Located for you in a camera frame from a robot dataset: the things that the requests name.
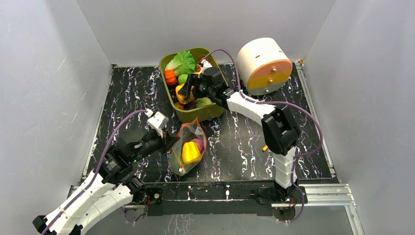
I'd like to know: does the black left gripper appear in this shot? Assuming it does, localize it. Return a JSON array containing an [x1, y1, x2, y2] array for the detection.
[[131, 127, 181, 163]]

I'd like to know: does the orange yellow bell pepper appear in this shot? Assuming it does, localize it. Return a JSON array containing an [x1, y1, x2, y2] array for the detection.
[[175, 84, 193, 104]]

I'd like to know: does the green bumpy citrus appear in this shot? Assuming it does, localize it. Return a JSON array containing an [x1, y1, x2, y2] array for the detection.
[[178, 74, 188, 85]]

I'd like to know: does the clear zip top bag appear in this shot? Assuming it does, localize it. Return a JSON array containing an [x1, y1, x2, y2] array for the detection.
[[168, 118, 208, 176]]

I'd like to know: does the green leafy vegetable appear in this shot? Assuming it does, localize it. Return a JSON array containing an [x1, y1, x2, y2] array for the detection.
[[168, 152, 185, 176]]

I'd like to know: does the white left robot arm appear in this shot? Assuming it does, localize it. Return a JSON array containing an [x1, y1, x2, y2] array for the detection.
[[32, 129, 180, 235]]

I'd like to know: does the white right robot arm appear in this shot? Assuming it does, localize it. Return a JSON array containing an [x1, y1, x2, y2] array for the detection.
[[176, 67, 300, 204]]

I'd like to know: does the olive green plastic bin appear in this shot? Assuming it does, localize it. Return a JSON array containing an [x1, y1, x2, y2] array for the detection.
[[159, 47, 225, 123]]

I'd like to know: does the purple white radicchio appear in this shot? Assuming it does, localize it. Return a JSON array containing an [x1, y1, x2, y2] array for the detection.
[[186, 99, 196, 110]]

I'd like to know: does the small orange fruit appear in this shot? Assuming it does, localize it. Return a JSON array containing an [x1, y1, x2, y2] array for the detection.
[[174, 102, 185, 110]]

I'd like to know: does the pale green cabbage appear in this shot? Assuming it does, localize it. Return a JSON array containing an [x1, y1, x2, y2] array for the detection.
[[195, 97, 213, 108]]

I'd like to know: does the orange mini pumpkin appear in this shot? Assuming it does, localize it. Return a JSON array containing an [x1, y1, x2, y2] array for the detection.
[[164, 70, 178, 86]]

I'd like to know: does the green lettuce head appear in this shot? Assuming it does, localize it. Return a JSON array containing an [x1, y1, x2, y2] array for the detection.
[[164, 50, 196, 77]]

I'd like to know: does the white cylindrical drawer box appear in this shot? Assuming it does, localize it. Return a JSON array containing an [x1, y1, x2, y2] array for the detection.
[[236, 38, 293, 96]]

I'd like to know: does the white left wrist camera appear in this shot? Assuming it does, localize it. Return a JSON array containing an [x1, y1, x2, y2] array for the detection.
[[145, 109, 169, 139]]

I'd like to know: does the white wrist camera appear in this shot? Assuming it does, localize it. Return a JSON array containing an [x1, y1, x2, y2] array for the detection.
[[198, 58, 212, 74], [145, 109, 169, 139]]

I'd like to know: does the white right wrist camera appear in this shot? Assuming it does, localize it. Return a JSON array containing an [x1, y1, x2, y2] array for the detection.
[[198, 58, 212, 74]]

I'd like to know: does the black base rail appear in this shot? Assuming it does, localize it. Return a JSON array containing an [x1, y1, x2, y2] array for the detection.
[[146, 180, 275, 216]]

